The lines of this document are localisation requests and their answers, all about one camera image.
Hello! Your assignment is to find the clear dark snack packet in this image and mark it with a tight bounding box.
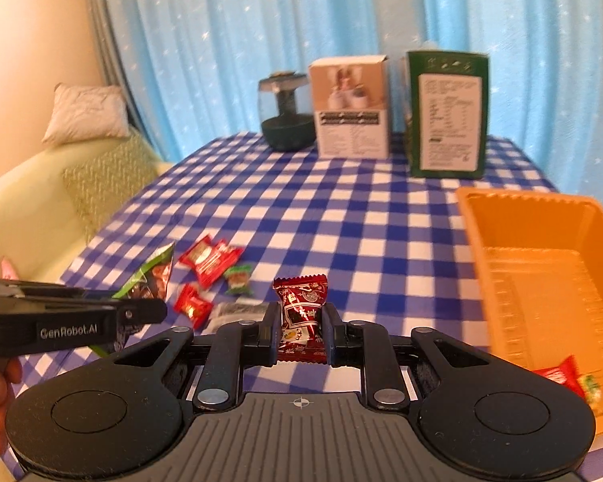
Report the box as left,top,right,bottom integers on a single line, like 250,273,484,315
203,300,268,335

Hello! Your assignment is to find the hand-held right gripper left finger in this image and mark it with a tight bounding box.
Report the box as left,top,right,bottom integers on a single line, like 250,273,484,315
111,302,282,410

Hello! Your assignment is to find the white pillow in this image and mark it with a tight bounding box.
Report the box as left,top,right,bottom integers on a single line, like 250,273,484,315
42,84,131,144

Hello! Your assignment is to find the orange plastic basket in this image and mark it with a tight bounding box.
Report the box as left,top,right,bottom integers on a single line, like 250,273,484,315
455,187,603,435

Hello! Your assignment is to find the small green candy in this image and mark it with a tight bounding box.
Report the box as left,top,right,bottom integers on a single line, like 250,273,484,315
224,263,254,296

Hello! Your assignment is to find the blue star curtain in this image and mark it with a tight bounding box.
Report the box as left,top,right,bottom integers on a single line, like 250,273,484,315
98,0,603,202

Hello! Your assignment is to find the green snack bag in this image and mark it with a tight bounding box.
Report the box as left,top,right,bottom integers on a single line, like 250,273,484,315
90,242,176,357

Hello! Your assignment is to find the dark green glass jar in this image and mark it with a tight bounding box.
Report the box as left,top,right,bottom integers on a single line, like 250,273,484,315
258,69,317,152

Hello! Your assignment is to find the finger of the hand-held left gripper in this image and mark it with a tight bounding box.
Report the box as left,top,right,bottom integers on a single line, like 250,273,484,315
118,300,168,335
17,284,116,302

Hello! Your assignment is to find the dark red candy packet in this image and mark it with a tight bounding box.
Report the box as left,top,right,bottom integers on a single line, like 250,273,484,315
272,272,329,364

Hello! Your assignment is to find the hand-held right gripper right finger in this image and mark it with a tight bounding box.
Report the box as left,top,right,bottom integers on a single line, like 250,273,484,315
320,302,493,410

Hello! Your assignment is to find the light green sofa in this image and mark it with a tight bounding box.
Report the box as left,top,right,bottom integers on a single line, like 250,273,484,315
0,128,174,287

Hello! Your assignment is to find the white cardboard box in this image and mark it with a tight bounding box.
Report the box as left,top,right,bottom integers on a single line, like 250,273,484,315
308,55,391,159

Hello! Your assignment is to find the green cardboard box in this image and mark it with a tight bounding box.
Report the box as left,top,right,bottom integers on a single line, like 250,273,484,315
405,49,490,180

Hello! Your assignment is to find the yellow green candy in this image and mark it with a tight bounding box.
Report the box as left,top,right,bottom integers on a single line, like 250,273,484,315
579,374,603,405

